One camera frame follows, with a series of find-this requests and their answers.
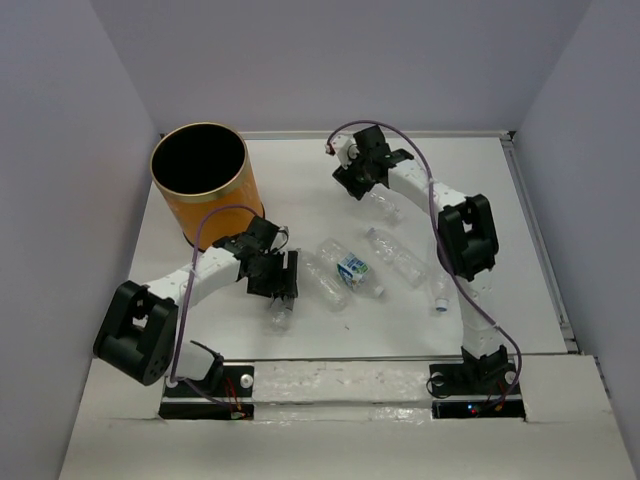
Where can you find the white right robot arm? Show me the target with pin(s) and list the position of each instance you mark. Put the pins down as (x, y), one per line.
(464, 232)

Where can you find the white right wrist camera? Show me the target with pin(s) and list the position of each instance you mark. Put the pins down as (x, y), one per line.
(344, 148)

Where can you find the clear bottle with printed label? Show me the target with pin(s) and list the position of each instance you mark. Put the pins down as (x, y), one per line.
(356, 274)

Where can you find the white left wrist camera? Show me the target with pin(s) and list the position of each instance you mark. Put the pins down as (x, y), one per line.
(281, 239)

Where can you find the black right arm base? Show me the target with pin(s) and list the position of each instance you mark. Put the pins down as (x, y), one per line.
(475, 388)

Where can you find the clear bottle with black label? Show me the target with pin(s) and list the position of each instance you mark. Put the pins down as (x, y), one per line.
(281, 313)

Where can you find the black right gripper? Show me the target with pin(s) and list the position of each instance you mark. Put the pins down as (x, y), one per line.
(346, 179)

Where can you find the clear plastic bottle blue cap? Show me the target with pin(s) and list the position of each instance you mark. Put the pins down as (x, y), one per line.
(441, 288)

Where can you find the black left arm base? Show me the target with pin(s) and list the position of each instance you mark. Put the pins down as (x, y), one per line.
(227, 398)

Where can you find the orange cylindrical bin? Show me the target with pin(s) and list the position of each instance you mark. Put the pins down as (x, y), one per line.
(203, 171)

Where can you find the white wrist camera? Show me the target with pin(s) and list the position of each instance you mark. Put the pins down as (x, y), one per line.
(281, 239)
(344, 148)

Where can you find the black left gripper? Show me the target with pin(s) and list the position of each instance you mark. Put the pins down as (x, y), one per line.
(282, 282)

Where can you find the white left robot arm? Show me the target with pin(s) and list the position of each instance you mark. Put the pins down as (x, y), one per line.
(143, 332)

